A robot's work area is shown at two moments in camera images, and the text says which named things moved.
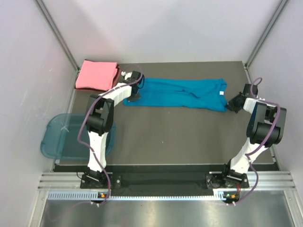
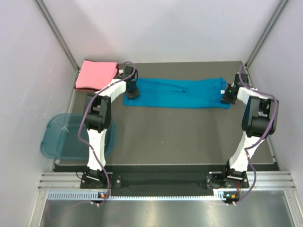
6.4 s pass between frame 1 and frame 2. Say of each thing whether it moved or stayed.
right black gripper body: moved
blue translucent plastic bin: stayed
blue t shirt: stayed
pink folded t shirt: stayed
